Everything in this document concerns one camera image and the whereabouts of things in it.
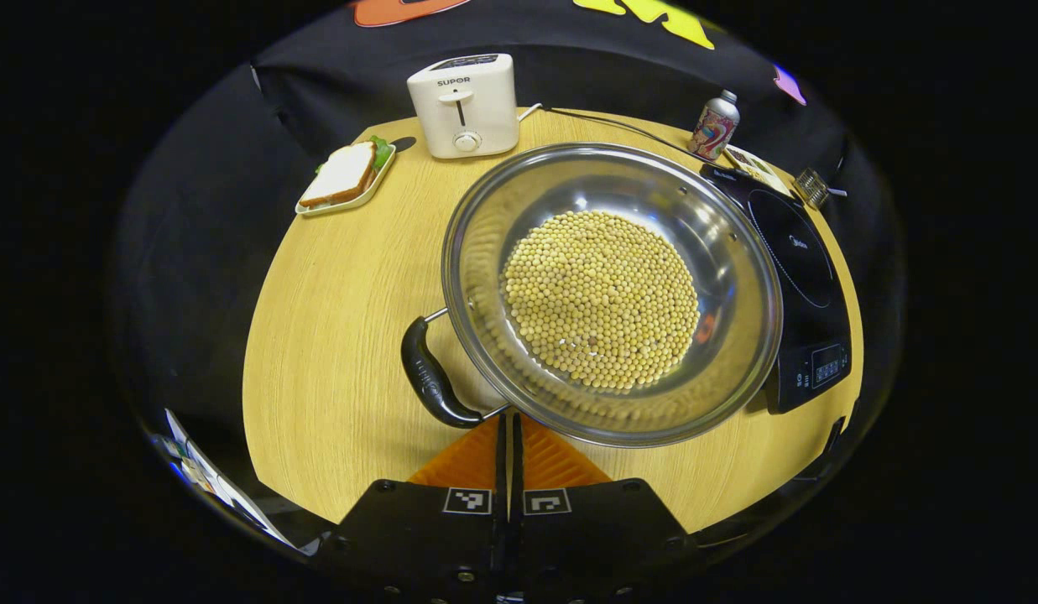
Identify black induction cooktop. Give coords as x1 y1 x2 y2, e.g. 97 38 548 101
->
702 164 853 415

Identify sandwich with lettuce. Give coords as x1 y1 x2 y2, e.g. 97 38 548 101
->
300 136 394 210

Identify stainless steel pot black handles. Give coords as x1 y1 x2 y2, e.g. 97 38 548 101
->
401 143 784 448

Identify pile of soybeans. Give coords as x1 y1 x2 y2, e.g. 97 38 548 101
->
502 210 702 395

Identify white toaster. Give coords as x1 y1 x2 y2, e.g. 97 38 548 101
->
406 53 520 160

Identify small white rectangular plate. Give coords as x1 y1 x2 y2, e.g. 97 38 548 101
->
295 143 397 217

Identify silver bottle with colourful label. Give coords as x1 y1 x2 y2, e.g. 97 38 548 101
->
688 90 741 162

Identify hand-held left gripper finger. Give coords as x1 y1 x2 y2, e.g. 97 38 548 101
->
510 411 704 604
317 413 509 604

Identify metal wire basket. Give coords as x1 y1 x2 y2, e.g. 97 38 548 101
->
792 168 832 211

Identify black backdrop cloth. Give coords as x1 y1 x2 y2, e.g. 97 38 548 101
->
112 0 859 437

